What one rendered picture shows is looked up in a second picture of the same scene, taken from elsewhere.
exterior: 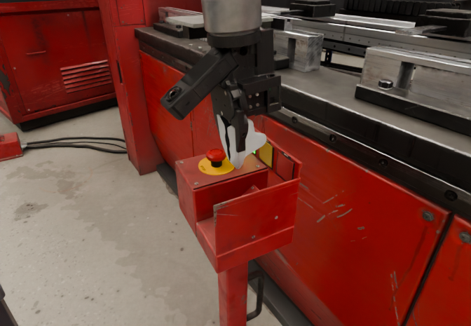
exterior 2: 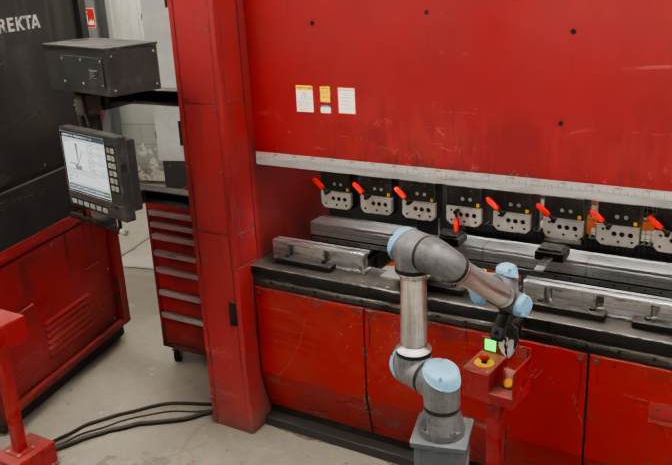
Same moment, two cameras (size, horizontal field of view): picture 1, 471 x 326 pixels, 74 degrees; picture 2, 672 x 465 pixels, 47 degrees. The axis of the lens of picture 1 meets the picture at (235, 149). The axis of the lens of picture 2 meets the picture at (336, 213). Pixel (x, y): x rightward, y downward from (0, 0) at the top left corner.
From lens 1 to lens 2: 2.53 m
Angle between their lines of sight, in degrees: 25
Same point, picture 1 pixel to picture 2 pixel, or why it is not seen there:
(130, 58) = (247, 297)
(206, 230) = (497, 393)
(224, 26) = not seen: hidden behind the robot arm
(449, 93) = (570, 300)
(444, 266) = (592, 378)
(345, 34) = (483, 256)
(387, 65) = (537, 289)
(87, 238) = not seen: outside the picture
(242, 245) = (517, 393)
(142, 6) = (255, 241)
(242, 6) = not seen: hidden behind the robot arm
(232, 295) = (500, 439)
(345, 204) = (538, 368)
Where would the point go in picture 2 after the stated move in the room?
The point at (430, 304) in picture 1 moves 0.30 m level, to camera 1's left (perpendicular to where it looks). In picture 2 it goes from (593, 401) to (531, 423)
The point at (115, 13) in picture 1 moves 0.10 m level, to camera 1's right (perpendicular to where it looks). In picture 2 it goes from (238, 256) to (258, 252)
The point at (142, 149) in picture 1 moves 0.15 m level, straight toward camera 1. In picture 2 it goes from (254, 399) to (274, 410)
